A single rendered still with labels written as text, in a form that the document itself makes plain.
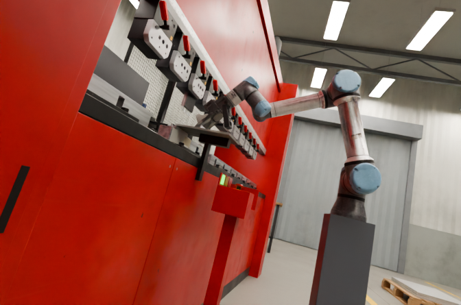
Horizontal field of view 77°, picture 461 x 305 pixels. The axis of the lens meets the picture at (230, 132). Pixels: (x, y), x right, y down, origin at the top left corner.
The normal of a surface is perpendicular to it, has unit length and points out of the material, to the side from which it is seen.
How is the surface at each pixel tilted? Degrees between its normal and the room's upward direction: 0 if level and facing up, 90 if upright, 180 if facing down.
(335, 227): 90
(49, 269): 90
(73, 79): 90
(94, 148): 90
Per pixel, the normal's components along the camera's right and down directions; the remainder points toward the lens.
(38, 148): 0.94, 0.17
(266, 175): -0.25, -0.28
